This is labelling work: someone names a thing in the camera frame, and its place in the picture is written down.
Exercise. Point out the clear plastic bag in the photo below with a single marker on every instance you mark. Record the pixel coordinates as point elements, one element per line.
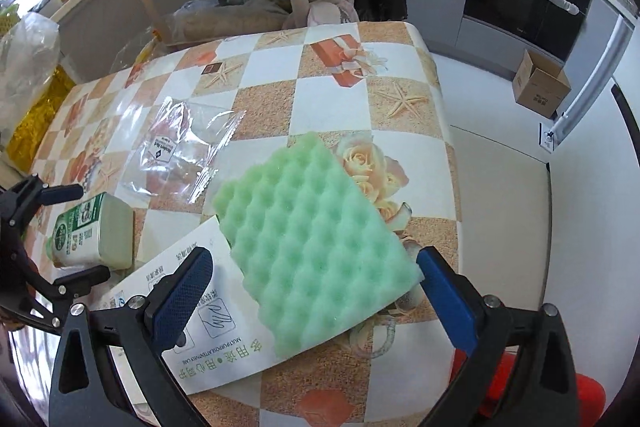
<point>29,54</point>

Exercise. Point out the white refrigerator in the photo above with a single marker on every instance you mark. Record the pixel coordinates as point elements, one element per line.
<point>594,151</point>

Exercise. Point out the cardboard box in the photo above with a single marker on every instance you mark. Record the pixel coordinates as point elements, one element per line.
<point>540,84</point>

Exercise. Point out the green label juice bottle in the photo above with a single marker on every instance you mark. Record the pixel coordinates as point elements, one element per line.
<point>99,231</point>

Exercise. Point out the clear plastic wrapper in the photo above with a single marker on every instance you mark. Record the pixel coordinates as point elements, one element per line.
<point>178,153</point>

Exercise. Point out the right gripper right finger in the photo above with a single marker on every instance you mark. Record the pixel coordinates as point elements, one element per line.
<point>476,323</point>

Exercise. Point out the green sponge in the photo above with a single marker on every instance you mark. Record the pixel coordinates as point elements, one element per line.
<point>315,254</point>

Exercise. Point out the white green glove box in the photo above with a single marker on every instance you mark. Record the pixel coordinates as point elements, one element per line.
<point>224,340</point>

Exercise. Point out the gold foil bag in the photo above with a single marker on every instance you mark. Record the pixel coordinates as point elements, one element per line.
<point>26,138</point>

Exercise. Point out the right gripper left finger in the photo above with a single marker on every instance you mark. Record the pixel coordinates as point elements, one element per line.
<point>86,389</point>

